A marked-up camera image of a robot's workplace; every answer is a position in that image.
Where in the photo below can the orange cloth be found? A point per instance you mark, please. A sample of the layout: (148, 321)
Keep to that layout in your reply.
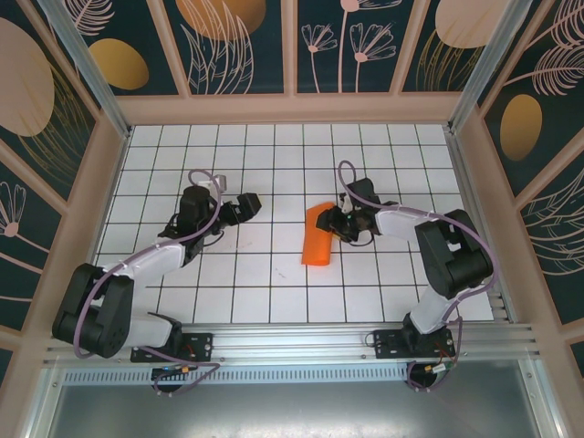
(315, 246)

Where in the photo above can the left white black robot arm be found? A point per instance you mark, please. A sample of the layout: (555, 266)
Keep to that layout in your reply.
(150, 264)

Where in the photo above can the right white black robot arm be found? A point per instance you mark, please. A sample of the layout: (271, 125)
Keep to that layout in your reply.
(397, 223)

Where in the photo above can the grey metal sheet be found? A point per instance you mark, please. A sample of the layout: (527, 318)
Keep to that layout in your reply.
(292, 410)

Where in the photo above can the small electronics connector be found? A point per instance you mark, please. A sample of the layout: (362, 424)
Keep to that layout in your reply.
(175, 370)
(438, 368)

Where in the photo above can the aluminium side rail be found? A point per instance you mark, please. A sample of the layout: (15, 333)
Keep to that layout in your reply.
(467, 182)

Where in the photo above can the long aluminium mounting rail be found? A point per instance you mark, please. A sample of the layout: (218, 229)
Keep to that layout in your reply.
(292, 340)

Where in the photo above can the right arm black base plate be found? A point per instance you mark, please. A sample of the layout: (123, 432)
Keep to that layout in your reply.
(388, 344)

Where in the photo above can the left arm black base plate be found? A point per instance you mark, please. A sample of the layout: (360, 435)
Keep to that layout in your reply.
(201, 344)

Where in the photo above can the aluminium frame post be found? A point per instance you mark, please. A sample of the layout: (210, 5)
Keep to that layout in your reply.
(483, 68)
(91, 68)

